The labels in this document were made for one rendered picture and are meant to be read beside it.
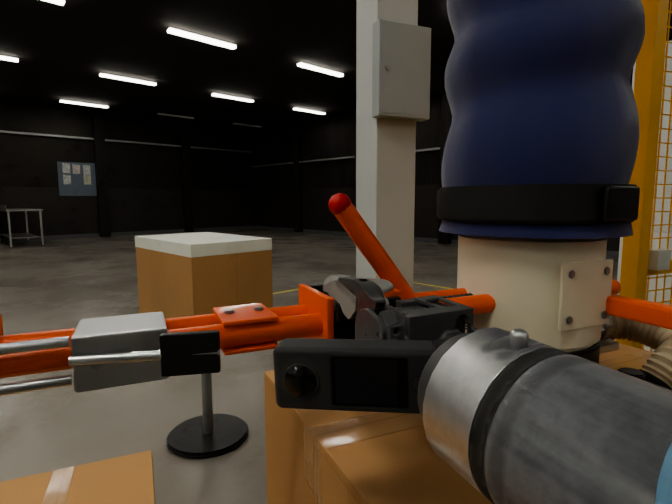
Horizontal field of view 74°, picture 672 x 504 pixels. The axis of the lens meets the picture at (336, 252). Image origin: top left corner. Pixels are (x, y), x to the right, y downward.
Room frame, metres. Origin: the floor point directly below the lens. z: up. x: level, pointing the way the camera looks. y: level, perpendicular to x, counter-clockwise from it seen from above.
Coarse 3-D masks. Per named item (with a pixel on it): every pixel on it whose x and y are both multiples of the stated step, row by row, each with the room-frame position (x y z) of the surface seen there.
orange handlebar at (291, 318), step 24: (456, 288) 0.54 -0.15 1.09; (216, 312) 0.41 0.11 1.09; (240, 312) 0.41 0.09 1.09; (264, 312) 0.41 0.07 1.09; (288, 312) 0.44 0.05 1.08; (480, 312) 0.49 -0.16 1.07; (624, 312) 0.48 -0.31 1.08; (648, 312) 0.45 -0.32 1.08; (0, 336) 0.35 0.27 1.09; (24, 336) 0.36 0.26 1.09; (48, 336) 0.36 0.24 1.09; (240, 336) 0.38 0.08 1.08; (264, 336) 0.39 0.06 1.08; (288, 336) 0.40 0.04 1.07; (0, 360) 0.31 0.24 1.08; (24, 360) 0.32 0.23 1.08; (48, 360) 0.32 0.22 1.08
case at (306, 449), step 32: (608, 352) 0.70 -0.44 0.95; (640, 352) 0.70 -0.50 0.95; (288, 416) 0.53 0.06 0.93; (320, 416) 0.49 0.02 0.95; (352, 416) 0.49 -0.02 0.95; (384, 416) 0.49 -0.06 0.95; (416, 416) 0.49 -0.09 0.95; (288, 448) 0.53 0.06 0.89; (320, 448) 0.43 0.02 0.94; (352, 448) 0.42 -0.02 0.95; (384, 448) 0.42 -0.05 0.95; (416, 448) 0.42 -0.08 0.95; (288, 480) 0.53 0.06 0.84; (320, 480) 0.43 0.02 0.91; (352, 480) 0.37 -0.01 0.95; (384, 480) 0.37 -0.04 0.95; (416, 480) 0.37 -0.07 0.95; (448, 480) 0.37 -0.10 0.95
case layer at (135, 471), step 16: (96, 464) 1.04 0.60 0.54; (112, 464) 1.04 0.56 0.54; (128, 464) 1.04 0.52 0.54; (144, 464) 1.04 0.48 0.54; (16, 480) 0.98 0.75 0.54; (32, 480) 0.98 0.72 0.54; (48, 480) 0.98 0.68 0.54; (64, 480) 0.98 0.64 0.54; (80, 480) 0.98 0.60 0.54; (96, 480) 0.98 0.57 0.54; (112, 480) 0.98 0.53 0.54; (128, 480) 0.98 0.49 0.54; (144, 480) 0.98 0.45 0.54; (0, 496) 0.92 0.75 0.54; (16, 496) 0.92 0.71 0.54; (32, 496) 0.92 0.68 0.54; (48, 496) 0.92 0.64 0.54; (64, 496) 0.92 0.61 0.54; (80, 496) 0.92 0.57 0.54; (96, 496) 0.92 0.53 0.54; (112, 496) 0.92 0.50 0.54; (128, 496) 0.92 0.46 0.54; (144, 496) 0.92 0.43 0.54
